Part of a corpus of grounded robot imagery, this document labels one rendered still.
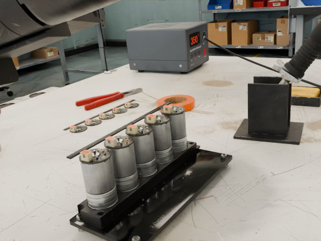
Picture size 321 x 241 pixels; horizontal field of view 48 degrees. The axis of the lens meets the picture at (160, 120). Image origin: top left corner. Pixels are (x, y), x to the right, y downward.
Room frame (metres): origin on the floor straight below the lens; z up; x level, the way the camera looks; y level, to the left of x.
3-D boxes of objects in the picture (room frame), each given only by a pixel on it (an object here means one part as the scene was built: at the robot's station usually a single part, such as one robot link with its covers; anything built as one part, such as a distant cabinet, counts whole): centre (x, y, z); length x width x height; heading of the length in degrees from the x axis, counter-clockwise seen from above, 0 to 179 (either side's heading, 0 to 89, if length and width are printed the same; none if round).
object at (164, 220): (0.29, 0.01, 0.76); 0.16 x 0.07 x 0.01; 143
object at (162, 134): (0.32, 0.00, 0.79); 0.02 x 0.02 x 0.05
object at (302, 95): (0.52, -0.21, 0.76); 0.07 x 0.05 x 0.02; 60
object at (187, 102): (0.53, -0.03, 0.76); 0.06 x 0.06 x 0.01
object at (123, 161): (0.28, 0.04, 0.79); 0.02 x 0.02 x 0.05
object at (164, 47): (0.82, -0.03, 0.80); 0.15 x 0.12 x 0.10; 58
